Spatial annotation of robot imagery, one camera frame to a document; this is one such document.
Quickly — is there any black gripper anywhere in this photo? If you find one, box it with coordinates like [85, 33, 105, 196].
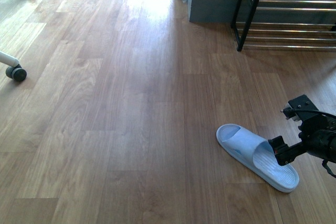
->
[268, 94, 335, 166]

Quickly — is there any light blue slipper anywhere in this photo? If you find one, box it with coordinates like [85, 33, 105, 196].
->
[216, 124, 299, 193]

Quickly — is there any black metal shoe rack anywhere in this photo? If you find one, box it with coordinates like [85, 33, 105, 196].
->
[230, 0, 335, 51]

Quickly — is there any white chair leg with caster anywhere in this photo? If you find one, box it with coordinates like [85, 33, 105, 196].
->
[0, 51, 27, 82]

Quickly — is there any black cable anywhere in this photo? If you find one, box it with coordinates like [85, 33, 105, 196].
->
[288, 107, 336, 178]

